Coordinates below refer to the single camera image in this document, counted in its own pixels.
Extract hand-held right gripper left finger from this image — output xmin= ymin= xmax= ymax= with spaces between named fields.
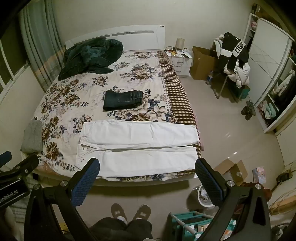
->
xmin=24 ymin=158 xmax=100 ymax=241

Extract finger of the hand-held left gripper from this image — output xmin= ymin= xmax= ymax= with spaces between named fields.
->
xmin=0 ymin=154 xmax=39 ymax=180
xmin=0 ymin=151 xmax=12 ymax=168

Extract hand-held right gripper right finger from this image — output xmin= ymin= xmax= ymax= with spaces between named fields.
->
xmin=195 ymin=158 xmax=271 ymax=241

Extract white pants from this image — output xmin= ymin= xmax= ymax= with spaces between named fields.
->
xmin=76 ymin=119 xmax=199 ymax=179

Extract person's left forearm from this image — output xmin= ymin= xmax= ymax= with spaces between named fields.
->
xmin=0 ymin=206 xmax=16 ymax=241

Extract white floor fan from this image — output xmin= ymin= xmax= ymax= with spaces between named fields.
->
xmin=190 ymin=184 xmax=220 ymax=210

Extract grey towel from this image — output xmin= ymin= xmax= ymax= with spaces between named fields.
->
xmin=20 ymin=120 xmax=44 ymax=154

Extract small open cardboard box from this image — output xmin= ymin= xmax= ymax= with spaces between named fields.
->
xmin=213 ymin=159 xmax=248 ymax=186

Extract teal storage rack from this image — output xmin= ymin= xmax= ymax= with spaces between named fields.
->
xmin=168 ymin=210 xmax=238 ymax=241

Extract pink printed box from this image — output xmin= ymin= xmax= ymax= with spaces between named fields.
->
xmin=252 ymin=166 xmax=266 ymax=186

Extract person's legs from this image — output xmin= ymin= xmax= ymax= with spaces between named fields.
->
xmin=89 ymin=217 xmax=154 ymax=241

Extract black electronic device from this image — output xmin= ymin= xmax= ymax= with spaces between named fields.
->
xmin=276 ymin=170 xmax=292 ymax=183

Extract dark shoe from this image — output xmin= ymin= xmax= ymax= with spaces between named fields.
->
xmin=240 ymin=105 xmax=251 ymax=120
xmin=245 ymin=100 xmax=256 ymax=116

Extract floral blanket with plaid border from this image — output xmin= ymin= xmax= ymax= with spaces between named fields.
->
xmin=31 ymin=50 xmax=204 ymax=183

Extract folded dark jeans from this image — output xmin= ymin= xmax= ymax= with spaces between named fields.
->
xmin=103 ymin=90 xmax=144 ymax=112

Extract white wardrobe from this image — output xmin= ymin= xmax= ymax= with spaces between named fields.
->
xmin=243 ymin=13 xmax=296 ymax=133

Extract window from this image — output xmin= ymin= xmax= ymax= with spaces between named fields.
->
xmin=0 ymin=35 xmax=30 ymax=93

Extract teal folded clothes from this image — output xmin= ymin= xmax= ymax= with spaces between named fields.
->
xmin=262 ymin=102 xmax=279 ymax=120

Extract teal storage box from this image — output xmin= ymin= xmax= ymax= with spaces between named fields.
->
xmin=238 ymin=86 xmax=251 ymax=100

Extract white puffer jacket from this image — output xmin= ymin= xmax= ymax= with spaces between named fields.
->
xmin=213 ymin=35 xmax=250 ymax=88

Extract white nightstand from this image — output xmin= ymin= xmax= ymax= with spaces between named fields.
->
xmin=165 ymin=47 xmax=194 ymax=78

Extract large cardboard box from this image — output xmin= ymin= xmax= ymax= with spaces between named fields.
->
xmin=190 ymin=46 xmax=219 ymax=80

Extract white hanging garment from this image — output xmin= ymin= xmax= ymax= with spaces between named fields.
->
xmin=273 ymin=73 xmax=294 ymax=96

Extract pale green curtain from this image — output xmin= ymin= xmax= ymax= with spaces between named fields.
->
xmin=18 ymin=0 xmax=67 ymax=93

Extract white sliding wardrobe door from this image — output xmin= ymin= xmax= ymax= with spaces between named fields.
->
xmin=247 ymin=18 xmax=292 ymax=105

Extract black and white jacket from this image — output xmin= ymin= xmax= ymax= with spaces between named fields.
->
xmin=218 ymin=32 xmax=249 ymax=75

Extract bed with floral cover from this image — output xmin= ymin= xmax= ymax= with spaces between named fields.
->
xmin=32 ymin=24 xmax=199 ymax=188

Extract metal frame chair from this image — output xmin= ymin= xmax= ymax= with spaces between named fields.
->
xmin=211 ymin=70 xmax=250 ymax=102

